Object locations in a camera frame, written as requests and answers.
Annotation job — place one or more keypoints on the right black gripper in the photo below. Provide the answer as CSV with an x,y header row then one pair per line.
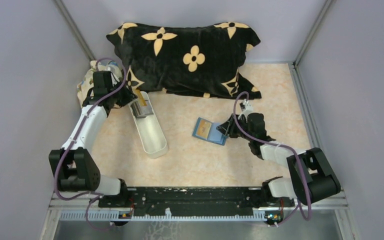
x,y
231,125

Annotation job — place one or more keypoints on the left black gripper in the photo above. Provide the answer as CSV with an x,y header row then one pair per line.
x,y
124,93

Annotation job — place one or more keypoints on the gold beige card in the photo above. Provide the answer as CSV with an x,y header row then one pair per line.
x,y
141,100

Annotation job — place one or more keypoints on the blue leather card holder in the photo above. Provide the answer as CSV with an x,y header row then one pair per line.
x,y
214,137

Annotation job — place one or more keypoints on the orange gold VIP card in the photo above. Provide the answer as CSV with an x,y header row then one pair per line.
x,y
203,129

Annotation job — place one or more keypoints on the white oblong plastic tray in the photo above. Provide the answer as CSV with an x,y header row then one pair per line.
x,y
150,132

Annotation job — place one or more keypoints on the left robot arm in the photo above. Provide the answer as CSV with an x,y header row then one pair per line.
x,y
72,165

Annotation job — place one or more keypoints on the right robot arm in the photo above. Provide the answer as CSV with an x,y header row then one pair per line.
x,y
311,177

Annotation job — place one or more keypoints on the black cards in tray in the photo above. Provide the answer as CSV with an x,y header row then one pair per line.
x,y
142,111

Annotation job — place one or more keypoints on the floral patterned cloth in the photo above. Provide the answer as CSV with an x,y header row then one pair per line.
x,y
86,85

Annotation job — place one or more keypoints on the black pillow with cream flowers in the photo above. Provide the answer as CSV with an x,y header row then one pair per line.
x,y
186,61

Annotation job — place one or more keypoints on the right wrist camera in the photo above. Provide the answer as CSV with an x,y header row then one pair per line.
x,y
246,108

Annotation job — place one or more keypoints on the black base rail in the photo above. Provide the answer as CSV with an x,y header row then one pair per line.
x,y
192,201

